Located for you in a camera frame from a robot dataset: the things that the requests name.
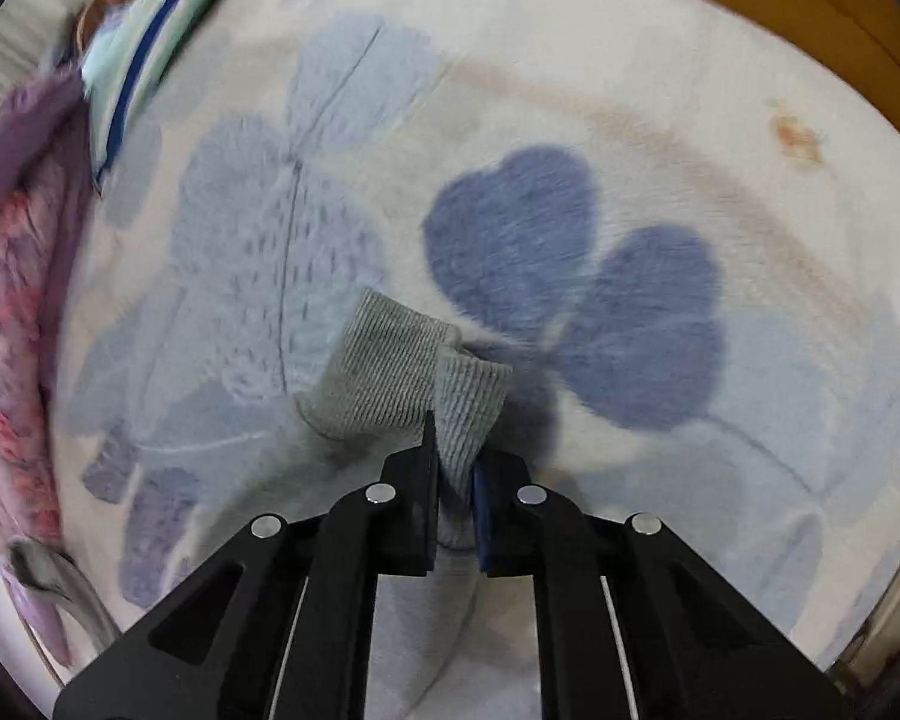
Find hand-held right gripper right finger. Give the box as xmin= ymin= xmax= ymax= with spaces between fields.
xmin=471 ymin=450 xmax=848 ymax=720

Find teal striped pillow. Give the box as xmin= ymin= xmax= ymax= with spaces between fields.
xmin=79 ymin=0 xmax=241 ymax=196

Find purple pink fuzzy blanket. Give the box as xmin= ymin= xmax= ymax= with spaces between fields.
xmin=0 ymin=64 xmax=98 ymax=668

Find grey cloth strip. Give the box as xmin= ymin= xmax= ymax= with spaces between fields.
xmin=11 ymin=540 xmax=121 ymax=653

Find floral print bed blanket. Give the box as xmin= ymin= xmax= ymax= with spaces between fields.
xmin=45 ymin=0 xmax=900 ymax=720

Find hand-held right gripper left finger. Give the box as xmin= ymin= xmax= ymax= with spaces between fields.
xmin=52 ymin=411 xmax=440 ymax=720

